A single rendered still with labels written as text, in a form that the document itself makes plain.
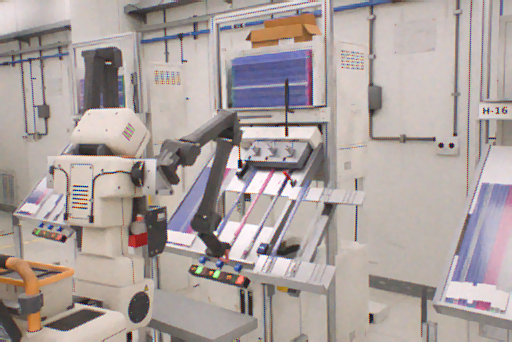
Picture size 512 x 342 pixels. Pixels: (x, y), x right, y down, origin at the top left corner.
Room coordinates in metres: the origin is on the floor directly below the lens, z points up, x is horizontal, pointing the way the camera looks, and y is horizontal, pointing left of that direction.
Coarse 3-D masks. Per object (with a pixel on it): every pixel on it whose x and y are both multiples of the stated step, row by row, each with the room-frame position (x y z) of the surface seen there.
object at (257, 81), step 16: (240, 64) 2.86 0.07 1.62; (256, 64) 2.78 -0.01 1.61; (272, 64) 2.72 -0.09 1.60; (288, 64) 2.65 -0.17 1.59; (304, 64) 2.59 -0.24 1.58; (240, 80) 2.86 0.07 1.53; (256, 80) 2.79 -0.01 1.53; (272, 80) 2.72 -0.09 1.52; (288, 80) 2.65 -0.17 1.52; (304, 80) 2.60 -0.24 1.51; (240, 96) 2.86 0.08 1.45; (256, 96) 2.79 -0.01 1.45; (272, 96) 2.72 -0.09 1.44; (304, 96) 2.59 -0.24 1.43
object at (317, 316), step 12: (324, 252) 2.17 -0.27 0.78; (324, 264) 2.16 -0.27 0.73; (312, 300) 2.15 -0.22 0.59; (324, 300) 2.16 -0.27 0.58; (312, 312) 2.15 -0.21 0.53; (324, 312) 2.16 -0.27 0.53; (312, 324) 2.15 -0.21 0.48; (324, 324) 2.16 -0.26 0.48; (312, 336) 2.15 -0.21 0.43; (324, 336) 2.16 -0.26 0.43
